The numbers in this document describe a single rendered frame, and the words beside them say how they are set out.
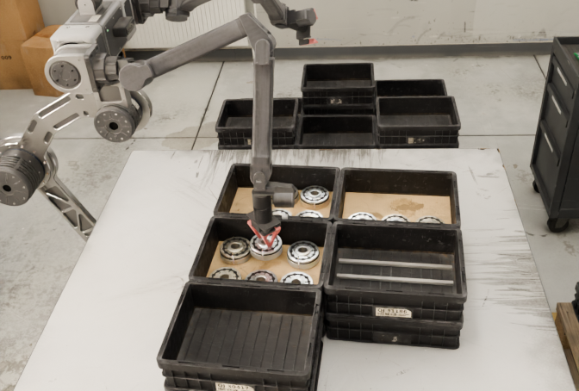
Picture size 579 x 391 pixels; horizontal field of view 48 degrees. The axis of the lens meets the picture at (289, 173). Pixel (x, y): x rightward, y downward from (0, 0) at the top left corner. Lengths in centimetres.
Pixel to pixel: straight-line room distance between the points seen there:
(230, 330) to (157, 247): 62
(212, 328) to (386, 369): 52
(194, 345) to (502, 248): 112
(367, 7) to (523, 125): 148
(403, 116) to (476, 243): 125
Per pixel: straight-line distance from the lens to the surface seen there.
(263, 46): 182
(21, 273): 365
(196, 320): 198
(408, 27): 515
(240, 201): 237
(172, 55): 190
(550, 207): 346
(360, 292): 187
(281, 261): 211
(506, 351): 208
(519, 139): 431
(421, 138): 325
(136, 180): 281
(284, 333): 191
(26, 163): 263
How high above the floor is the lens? 227
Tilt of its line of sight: 36 degrees down
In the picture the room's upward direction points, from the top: 4 degrees counter-clockwise
